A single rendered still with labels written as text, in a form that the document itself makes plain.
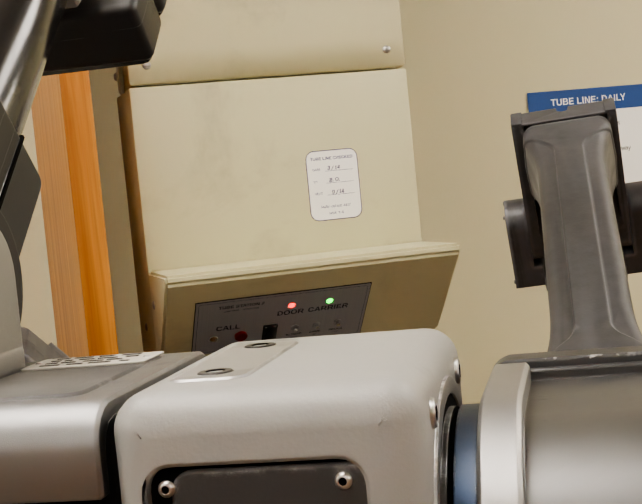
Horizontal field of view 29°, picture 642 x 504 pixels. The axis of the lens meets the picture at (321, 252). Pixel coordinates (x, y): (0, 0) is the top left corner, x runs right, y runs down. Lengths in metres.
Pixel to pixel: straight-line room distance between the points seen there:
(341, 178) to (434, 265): 0.16
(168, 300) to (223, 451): 0.91
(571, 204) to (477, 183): 1.15
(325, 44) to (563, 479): 1.08
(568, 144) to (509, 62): 1.11
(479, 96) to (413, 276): 0.66
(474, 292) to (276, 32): 0.68
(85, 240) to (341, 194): 0.31
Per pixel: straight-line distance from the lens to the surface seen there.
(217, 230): 1.39
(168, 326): 1.31
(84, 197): 1.28
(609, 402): 0.44
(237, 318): 1.33
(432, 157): 1.93
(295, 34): 1.43
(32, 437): 0.40
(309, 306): 1.34
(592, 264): 0.75
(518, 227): 0.97
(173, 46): 1.39
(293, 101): 1.42
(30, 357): 1.10
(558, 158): 0.87
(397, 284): 1.36
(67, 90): 1.28
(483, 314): 1.96
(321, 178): 1.42
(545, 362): 0.50
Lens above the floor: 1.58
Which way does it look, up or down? 3 degrees down
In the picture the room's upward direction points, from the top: 6 degrees counter-clockwise
